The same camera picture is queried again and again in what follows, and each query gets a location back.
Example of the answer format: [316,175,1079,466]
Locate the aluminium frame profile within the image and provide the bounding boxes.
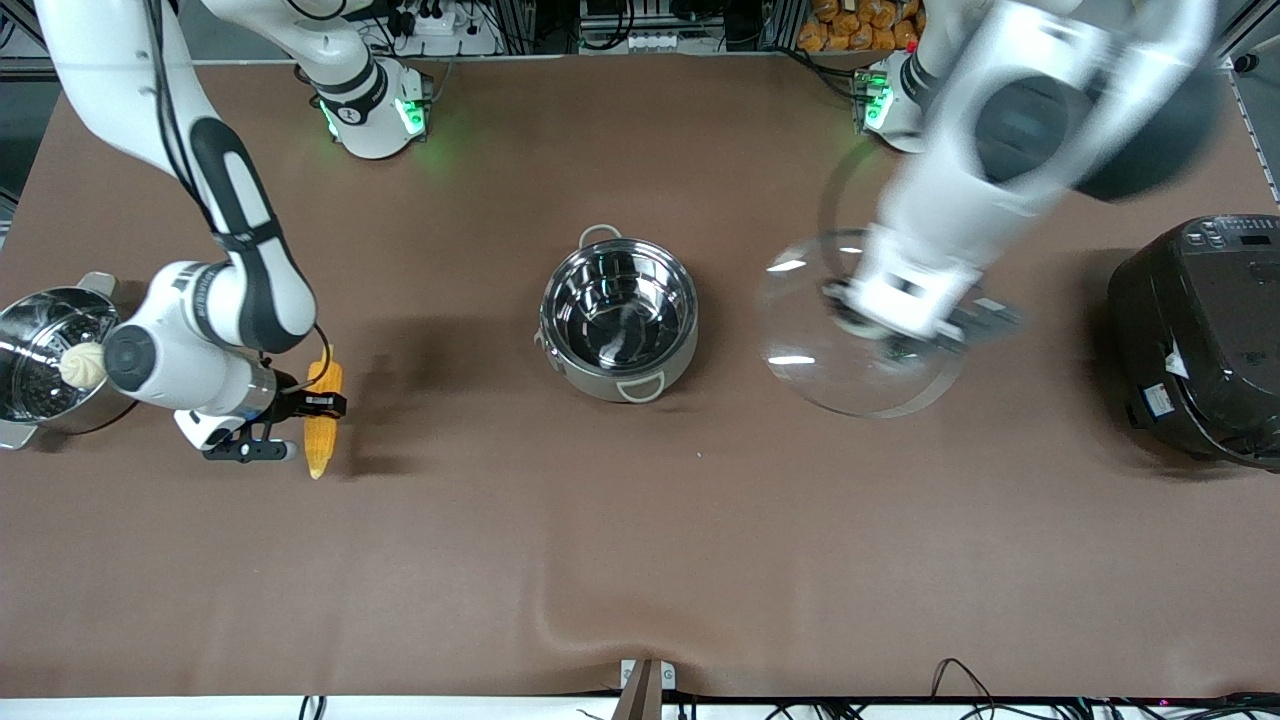
[1215,0,1280,76]

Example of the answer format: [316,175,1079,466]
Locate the steel steamer pot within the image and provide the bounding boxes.
[0,272,138,451]

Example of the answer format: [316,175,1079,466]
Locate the yellow corn cob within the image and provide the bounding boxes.
[302,352,345,480]

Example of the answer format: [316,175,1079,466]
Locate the glass pot lid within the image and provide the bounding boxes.
[757,230,968,419]

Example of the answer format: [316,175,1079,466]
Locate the steel pot grey handles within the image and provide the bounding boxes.
[530,225,700,405]

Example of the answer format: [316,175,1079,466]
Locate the black rice cooker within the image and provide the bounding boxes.
[1107,213,1280,471]

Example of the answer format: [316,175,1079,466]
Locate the bag of orange snacks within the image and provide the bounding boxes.
[797,0,923,53]

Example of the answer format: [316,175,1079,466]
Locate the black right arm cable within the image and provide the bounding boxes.
[143,0,219,233]

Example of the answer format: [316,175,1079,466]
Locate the brown table cover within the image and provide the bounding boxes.
[0,55,1280,699]

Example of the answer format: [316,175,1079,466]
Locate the black looped cable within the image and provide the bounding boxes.
[930,657,1006,701]

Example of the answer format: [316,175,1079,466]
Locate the white steamed bun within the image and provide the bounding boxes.
[58,342,109,391]

